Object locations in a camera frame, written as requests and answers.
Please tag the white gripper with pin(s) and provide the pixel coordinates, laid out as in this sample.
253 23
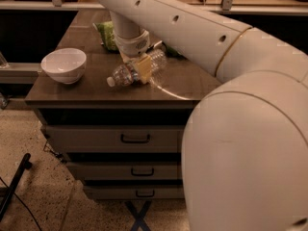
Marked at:
132 47

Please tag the clear plastic water bottle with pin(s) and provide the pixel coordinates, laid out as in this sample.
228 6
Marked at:
125 74

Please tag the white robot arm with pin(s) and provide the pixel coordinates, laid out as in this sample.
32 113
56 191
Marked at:
245 146

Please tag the light green chip bag right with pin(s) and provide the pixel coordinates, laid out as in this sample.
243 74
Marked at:
172 52

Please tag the green chip bag left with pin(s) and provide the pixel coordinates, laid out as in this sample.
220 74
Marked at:
106 31

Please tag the grey drawer cabinet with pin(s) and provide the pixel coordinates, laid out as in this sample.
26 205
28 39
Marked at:
167 101

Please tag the white ceramic bowl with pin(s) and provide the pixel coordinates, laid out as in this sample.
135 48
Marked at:
66 65

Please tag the black stand leg left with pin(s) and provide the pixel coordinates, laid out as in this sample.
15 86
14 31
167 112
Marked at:
8 192

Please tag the top drawer with handle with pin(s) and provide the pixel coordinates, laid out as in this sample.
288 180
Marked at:
113 139

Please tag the drawer with handle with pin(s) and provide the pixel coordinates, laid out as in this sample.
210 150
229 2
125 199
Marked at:
125 171
133 192
113 139

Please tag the middle drawer with handle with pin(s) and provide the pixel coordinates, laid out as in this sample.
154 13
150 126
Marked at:
125 171

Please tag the bottom drawer with handle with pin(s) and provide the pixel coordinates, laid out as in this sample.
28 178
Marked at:
133 192

